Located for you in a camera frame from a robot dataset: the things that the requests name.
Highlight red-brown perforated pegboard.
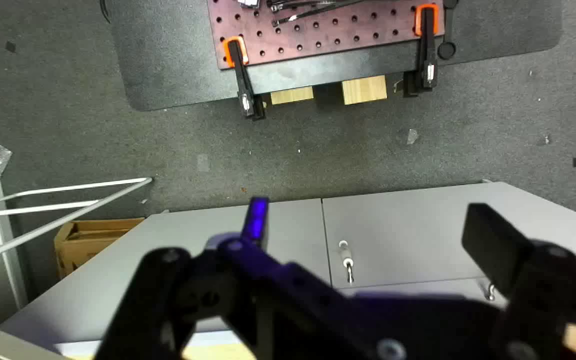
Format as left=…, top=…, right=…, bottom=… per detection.
left=206, top=0, right=448, bottom=72

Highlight metal tools on pegboard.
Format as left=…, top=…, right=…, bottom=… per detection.
left=266, top=0, right=346, bottom=30

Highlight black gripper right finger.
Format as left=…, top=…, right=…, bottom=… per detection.
left=459, top=203, right=576, bottom=360

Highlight grey metal file cabinet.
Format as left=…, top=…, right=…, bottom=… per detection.
left=0, top=178, right=576, bottom=360

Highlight small light wooden block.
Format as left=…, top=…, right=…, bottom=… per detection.
left=267, top=87, right=318, bottom=108
left=339, top=74, right=389, bottom=108

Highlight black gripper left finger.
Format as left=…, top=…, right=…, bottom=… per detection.
left=93, top=197, right=450, bottom=360

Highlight orange and black bar clamp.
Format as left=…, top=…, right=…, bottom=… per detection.
left=402, top=3, right=440, bottom=100
left=221, top=34, right=267, bottom=122

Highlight black floor mat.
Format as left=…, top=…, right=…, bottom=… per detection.
left=101, top=0, right=565, bottom=115

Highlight black round knob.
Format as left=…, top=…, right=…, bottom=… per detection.
left=436, top=40, right=457, bottom=62

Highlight silver cabinet lock with key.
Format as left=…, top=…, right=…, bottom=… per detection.
left=336, top=237, right=357, bottom=286

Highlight white wire rack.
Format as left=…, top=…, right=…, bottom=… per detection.
left=0, top=175, right=155, bottom=270

